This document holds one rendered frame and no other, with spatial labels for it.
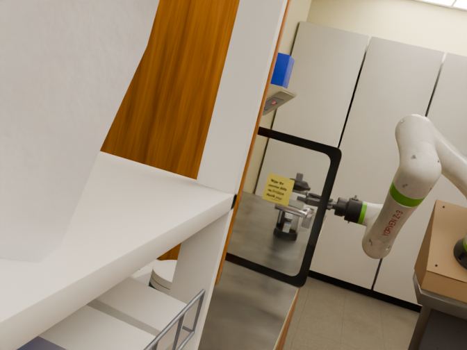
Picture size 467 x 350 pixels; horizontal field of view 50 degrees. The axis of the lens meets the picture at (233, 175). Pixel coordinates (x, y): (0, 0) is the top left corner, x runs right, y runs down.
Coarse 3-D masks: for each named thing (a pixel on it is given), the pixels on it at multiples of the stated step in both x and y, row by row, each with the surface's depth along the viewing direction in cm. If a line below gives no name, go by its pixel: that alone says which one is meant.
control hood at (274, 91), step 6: (270, 84) 138; (270, 90) 138; (276, 90) 138; (282, 90) 140; (288, 90) 149; (270, 96) 139; (276, 96) 143; (282, 96) 150; (288, 96) 157; (294, 96) 165; (282, 102) 163; (270, 108) 162; (264, 114) 167
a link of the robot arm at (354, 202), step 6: (354, 198) 199; (348, 204) 196; (354, 204) 196; (360, 204) 196; (348, 210) 196; (354, 210) 195; (360, 210) 195; (348, 216) 196; (354, 216) 196; (348, 222) 200; (354, 222) 198
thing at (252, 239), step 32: (256, 160) 140; (288, 160) 137; (320, 160) 134; (256, 192) 141; (320, 192) 135; (256, 224) 142; (288, 224) 138; (320, 224) 135; (256, 256) 142; (288, 256) 139
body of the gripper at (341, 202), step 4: (340, 200) 198; (344, 200) 198; (332, 204) 198; (336, 204) 198; (340, 204) 197; (344, 204) 197; (332, 208) 198; (336, 208) 198; (340, 208) 197; (344, 208) 197; (336, 212) 198; (340, 212) 198; (340, 216) 200
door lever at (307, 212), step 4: (276, 204) 134; (280, 204) 134; (276, 208) 134; (280, 208) 134; (284, 208) 133; (288, 208) 133; (292, 208) 133; (308, 208) 136; (288, 212) 133; (292, 212) 133; (296, 212) 132; (300, 212) 132; (304, 212) 132; (308, 212) 134; (312, 212) 136; (300, 216) 132; (304, 216) 131; (308, 216) 136
